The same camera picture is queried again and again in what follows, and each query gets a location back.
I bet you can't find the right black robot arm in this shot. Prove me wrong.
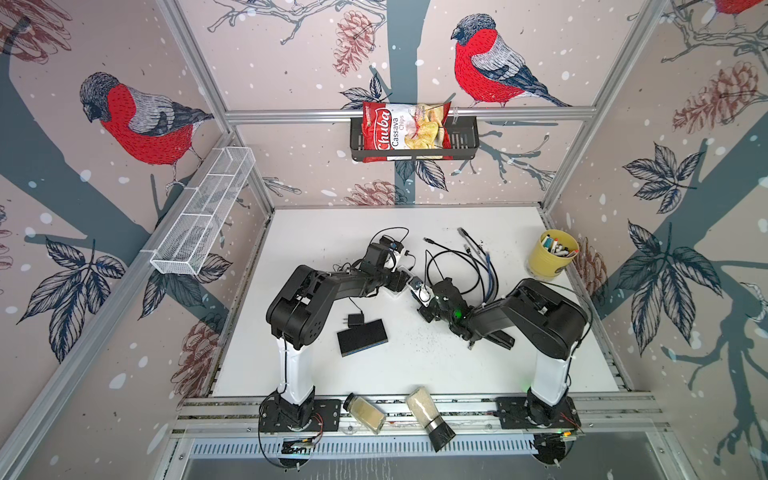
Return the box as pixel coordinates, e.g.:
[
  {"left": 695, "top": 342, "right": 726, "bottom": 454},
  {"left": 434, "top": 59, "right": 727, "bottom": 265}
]
[{"left": 408, "top": 278, "right": 592, "bottom": 426}]

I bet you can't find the black stapler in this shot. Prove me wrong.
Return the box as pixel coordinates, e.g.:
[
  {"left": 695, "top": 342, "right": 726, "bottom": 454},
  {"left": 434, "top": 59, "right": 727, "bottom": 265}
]
[{"left": 484, "top": 330, "right": 515, "bottom": 350}]

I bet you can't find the white wire mesh shelf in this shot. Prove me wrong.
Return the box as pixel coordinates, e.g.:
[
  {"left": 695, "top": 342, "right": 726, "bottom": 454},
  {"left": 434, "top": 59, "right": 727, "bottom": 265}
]
[{"left": 150, "top": 146, "right": 255, "bottom": 275}]

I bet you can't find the yellow cup with pens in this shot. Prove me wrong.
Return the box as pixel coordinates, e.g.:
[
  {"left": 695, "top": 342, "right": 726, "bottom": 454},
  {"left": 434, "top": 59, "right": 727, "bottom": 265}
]
[{"left": 526, "top": 229, "right": 580, "bottom": 280}]

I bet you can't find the dark ethernet cable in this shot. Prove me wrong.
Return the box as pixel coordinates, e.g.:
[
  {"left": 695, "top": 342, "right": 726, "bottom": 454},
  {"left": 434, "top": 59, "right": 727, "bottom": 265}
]
[{"left": 422, "top": 227, "right": 500, "bottom": 301}]

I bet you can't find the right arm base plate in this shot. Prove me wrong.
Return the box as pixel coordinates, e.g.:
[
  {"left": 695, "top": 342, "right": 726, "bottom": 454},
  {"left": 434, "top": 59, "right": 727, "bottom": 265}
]
[{"left": 495, "top": 396, "right": 581, "bottom": 430}]

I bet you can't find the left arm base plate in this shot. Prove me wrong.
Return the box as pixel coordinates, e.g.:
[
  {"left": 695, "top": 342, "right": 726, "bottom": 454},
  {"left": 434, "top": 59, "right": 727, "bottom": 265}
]
[{"left": 259, "top": 395, "right": 342, "bottom": 433}]

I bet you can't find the black network switch box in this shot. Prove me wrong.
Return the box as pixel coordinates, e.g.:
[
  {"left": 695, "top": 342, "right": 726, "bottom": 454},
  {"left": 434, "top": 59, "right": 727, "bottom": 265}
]
[{"left": 337, "top": 319, "right": 388, "bottom": 357}]

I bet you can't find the black wall basket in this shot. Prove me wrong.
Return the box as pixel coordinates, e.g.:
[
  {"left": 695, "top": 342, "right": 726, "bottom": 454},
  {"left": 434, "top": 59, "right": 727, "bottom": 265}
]
[{"left": 350, "top": 117, "right": 480, "bottom": 163}]

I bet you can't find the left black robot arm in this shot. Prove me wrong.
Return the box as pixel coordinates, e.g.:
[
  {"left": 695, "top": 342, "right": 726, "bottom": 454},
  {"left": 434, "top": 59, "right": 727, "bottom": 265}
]
[{"left": 266, "top": 249, "right": 406, "bottom": 425}]

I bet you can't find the red cassava chips bag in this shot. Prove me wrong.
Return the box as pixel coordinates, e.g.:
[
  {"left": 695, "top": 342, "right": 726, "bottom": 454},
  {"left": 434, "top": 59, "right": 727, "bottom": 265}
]
[{"left": 361, "top": 102, "right": 451, "bottom": 163}]

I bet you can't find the blue ethernet cable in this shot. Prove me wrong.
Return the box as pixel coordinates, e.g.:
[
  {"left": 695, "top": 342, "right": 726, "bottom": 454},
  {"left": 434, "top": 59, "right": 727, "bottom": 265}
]
[{"left": 479, "top": 251, "right": 499, "bottom": 301}]

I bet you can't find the glass spice jar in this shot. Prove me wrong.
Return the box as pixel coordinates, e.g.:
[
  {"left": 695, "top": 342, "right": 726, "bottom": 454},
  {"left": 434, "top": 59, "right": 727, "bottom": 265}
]
[{"left": 343, "top": 393, "right": 386, "bottom": 435}]

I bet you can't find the black looped ethernet cable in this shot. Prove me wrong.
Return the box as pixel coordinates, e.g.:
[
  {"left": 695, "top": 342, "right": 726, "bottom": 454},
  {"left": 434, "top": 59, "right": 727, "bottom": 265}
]
[{"left": 424, "top": 248, "right": 488, "bottom": 298}]

